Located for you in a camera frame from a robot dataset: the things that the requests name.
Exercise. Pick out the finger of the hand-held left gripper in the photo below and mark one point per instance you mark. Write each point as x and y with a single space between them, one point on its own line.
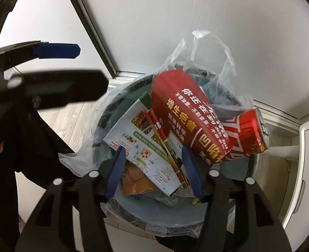
65 88
57 51

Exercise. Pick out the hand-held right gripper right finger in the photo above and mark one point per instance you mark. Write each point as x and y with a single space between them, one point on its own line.
192 176

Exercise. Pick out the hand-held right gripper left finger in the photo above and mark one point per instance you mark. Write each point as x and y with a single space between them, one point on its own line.
115 176

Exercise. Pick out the brown snack bag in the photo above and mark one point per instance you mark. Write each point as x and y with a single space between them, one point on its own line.
136 183

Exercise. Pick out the white printed flyer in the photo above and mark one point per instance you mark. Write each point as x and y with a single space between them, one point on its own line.
144 147

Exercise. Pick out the round trash bin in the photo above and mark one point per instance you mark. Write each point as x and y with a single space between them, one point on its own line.
144 210

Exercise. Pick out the red flyer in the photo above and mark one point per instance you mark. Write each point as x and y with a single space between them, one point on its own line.
186 110

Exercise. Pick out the red soda can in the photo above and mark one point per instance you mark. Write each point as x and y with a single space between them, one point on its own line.
243 134

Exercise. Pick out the white wardrobe door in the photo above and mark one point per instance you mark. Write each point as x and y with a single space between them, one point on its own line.
52 18
170 18

